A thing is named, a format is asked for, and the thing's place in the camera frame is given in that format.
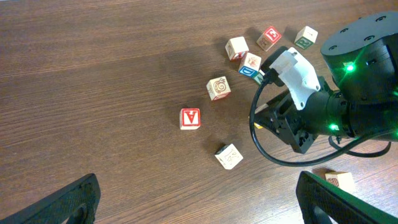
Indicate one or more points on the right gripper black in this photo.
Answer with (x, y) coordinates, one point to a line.
(299, 128)

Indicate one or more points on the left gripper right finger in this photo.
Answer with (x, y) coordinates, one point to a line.
(322, 202)

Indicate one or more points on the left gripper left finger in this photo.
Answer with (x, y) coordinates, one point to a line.
(75, 203)

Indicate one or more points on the cream block red drawing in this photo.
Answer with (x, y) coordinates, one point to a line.
(342, 180)

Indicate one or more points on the plain cream yellow block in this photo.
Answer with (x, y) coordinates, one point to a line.
(259, 120)

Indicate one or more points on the green edged letter block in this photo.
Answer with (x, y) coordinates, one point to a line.
(259, 77)

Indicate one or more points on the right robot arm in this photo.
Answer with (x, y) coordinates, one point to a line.
(362, 59)

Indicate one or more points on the K picture red block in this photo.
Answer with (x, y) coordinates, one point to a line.
(229, 156)

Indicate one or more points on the blue letter D block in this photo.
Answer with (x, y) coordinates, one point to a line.
(250, 65)

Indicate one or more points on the snail picture red block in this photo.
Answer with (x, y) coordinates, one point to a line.
(218, 88)

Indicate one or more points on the green letter R block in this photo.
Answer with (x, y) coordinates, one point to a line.
(306, 37)

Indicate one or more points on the red letter E block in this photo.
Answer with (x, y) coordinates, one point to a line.
(268, 38)

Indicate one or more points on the cream block red side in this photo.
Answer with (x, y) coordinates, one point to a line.
(236, 48)

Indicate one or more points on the red letter A block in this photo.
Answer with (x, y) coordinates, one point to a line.
(190, 118)

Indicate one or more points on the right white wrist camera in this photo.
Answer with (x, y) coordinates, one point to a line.
(295, 72)

